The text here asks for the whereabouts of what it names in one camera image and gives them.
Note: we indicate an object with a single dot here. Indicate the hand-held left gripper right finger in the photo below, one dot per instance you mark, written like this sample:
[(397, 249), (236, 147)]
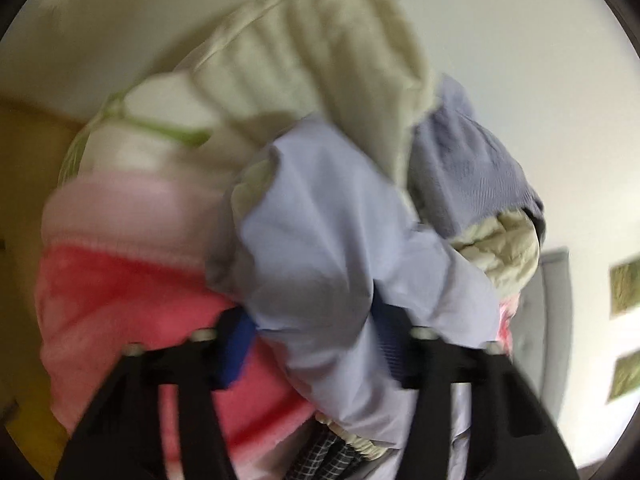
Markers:
[(392, 350)]

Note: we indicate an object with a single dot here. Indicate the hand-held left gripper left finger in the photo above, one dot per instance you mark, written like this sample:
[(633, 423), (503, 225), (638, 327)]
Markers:
[(239, 355)]

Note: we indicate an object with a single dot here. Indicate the lavender padded jacket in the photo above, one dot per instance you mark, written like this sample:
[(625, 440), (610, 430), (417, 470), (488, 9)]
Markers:
[(320, 240)]

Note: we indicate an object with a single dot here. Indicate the dark plaid cloth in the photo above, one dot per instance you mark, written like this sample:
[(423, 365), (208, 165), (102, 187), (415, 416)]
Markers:
[(327, 455)]

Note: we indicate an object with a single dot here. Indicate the pink printed blanket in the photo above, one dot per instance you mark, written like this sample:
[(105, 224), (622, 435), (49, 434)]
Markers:
[(125, 300)]

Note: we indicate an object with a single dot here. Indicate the grey padded headboard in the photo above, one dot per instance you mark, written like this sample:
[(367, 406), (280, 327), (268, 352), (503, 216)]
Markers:
[(547, 320)]

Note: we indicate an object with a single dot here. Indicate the white cloth with green trim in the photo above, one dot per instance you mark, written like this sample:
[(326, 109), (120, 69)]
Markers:
[(145, 135)]

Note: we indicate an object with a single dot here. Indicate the green wall picture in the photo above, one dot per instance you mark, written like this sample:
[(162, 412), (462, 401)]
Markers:
[(626, 290), (625, 377)]

